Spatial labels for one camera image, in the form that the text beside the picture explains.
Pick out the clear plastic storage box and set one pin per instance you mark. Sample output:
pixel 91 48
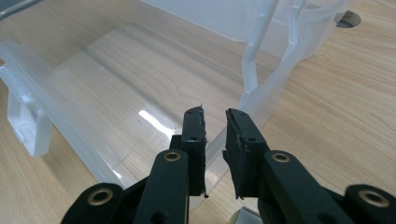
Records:
pixel 93 93

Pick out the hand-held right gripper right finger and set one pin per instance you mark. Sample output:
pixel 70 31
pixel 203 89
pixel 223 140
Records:
pixel 246 155

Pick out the green and white carton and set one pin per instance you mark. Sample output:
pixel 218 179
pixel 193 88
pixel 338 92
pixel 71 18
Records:
pixel 246 216

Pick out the clear plastic box lid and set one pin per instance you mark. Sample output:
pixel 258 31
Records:
pixel 218 18

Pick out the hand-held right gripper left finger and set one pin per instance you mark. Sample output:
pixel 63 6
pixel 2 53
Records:
pixel 194 155

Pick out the dark round table grommet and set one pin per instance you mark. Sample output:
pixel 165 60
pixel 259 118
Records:
pixel 348 19

